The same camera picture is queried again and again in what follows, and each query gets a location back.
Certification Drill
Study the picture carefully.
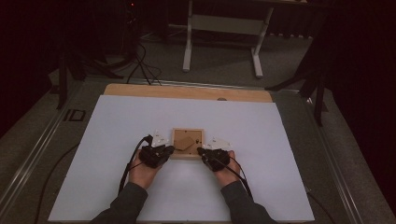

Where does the black floor socket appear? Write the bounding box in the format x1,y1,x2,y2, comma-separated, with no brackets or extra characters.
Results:
64,108,87,123

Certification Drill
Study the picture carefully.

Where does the white metal desk frame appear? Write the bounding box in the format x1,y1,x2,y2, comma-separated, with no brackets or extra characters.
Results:
181,0,275,78

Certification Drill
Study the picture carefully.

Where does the thin black cable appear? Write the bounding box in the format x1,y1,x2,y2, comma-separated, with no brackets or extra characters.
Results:
33,142,81,224
305,189,337,224

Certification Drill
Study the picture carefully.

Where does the black floor cable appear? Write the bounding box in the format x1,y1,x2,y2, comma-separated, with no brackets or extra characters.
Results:
125,41,148,86
136,59,163,87

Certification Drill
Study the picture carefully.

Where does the white table mat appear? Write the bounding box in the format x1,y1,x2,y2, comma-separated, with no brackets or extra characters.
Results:
48,94,316,222

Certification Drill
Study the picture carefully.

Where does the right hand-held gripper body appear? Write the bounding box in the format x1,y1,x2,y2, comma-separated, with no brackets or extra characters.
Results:
201,136,233,173

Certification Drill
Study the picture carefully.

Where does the black metal stand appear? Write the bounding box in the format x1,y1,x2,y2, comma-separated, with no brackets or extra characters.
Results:
55,46,125,110
265,18,331,127

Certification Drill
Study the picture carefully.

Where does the hand-held gripper cable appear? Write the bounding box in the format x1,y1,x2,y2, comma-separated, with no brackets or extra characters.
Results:
118,133,154,194
218,156,254,200

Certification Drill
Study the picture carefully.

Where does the wooden photo frame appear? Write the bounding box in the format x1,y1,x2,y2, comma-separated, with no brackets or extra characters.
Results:
170,127,205,161

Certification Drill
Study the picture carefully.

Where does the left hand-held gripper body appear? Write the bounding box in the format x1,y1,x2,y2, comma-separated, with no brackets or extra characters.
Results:
138,130,171,169

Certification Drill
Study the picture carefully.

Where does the person's left hand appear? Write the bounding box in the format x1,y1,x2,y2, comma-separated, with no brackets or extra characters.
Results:
128,148,163,190

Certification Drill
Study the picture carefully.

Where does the left hand-held gripper cable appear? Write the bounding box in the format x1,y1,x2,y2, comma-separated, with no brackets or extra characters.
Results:
118,133,154,194

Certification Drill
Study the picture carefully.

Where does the person's right hand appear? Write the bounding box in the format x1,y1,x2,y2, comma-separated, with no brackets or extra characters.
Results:
213,149,242,189

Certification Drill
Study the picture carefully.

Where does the right hand-held gripper cable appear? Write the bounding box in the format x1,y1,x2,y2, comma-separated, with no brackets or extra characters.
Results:
218,156,254,200

